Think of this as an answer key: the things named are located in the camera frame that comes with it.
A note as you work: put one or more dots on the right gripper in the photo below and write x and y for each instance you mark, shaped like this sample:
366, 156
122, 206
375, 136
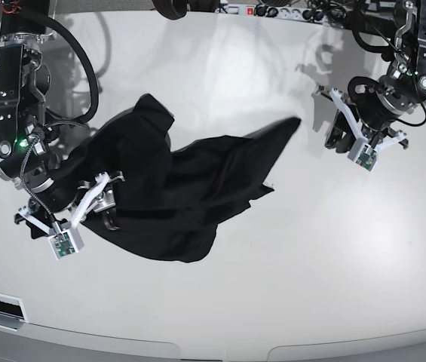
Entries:
89, 201

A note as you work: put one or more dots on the white power strip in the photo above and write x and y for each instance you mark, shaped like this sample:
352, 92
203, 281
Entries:
282, 13

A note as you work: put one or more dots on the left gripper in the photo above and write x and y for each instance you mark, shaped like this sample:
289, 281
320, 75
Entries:
341, 136

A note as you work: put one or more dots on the black t-shirt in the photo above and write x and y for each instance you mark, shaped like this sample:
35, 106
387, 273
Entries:
171, 202

